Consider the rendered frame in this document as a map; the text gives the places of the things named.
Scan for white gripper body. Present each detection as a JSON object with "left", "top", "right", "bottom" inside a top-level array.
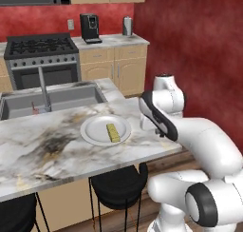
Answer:
[{"left": 140, "top": 110, "right": 157, "bottom": 131}]

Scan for yellow butter stick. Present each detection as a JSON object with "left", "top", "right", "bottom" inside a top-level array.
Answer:
[{"left": 105, "top": 123, "right": 122, "bottom": 144}]

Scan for white round plate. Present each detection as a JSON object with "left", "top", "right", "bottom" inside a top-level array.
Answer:
[{"left": 80, "top": 113, "right": 133, "bottom": 147}]

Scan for beige base cupboards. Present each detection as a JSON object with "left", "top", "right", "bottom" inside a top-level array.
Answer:
[{"left": 78, "top": 44, "right": 149, "bottom": 98}]

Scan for black bar stool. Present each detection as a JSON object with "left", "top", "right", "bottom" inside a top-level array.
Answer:
[
  {"left": 88, "top": 162, "right": 150, "bottom": 232},
  {"left": 0, "top": 192, "right": 51, "bottom": 232}
]

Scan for grey sink basin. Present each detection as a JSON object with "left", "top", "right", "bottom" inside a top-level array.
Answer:
[{"left": 0, "top": 83, "right": 107, "bottom": 122}]

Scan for grey metal canister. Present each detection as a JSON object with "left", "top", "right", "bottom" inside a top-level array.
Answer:
[{"left": 121, "top": 15, "right": 134, "bottom": 37}]

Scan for grey sink tap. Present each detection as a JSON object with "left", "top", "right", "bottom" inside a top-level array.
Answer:
[{"left": 37, "top": 66, "right": 52, "bottom": 113}]

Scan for black coffee machine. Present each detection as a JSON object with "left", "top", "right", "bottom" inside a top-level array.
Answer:
[{"left": 79, "top": 13, "right": 103, "bottom": 45}]

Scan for beige island cabinet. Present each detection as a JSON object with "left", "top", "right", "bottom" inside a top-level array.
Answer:
[{"left": 33, "top": 177, "right": 115, "bottom": 232}]

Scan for black and steel range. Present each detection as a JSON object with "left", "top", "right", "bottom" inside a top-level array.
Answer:
[{"left": 3, "top": 32, "right": 82, "bottom": 91}]

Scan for white wall socket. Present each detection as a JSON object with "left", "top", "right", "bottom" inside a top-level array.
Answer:
[{"left": 66, "top": 18, "right": 76, "bottom": 31}]

